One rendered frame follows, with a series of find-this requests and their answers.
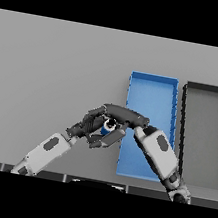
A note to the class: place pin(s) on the dark grey bin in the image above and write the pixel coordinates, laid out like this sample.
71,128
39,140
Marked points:
205,131

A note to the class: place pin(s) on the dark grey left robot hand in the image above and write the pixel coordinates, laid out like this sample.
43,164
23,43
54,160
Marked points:
91,121

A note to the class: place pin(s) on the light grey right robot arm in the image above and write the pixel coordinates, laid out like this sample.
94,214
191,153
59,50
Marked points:
160,155

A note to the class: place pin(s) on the blue bin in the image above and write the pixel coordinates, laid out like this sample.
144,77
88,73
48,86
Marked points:
151,101

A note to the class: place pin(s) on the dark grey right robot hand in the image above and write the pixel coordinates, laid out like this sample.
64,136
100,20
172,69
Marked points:
126,115

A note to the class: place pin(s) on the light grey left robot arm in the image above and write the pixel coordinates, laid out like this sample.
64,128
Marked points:
44,152

